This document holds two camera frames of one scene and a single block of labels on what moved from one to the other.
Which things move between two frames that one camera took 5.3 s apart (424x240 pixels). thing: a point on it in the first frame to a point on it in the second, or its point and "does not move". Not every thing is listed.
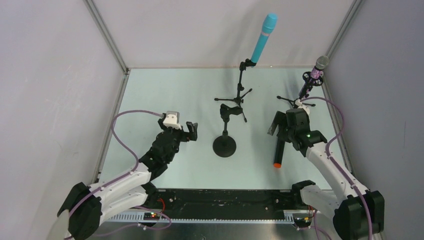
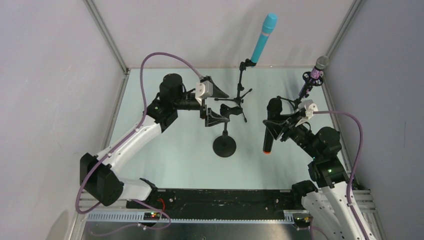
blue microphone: [269, 23] does not move
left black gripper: [182, 133] to [204, 107]
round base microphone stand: [225, 146] does not move
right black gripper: [284, 125] does not move
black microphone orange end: [278, 154] to [274, 109]
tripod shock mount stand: [308, 85] does not move
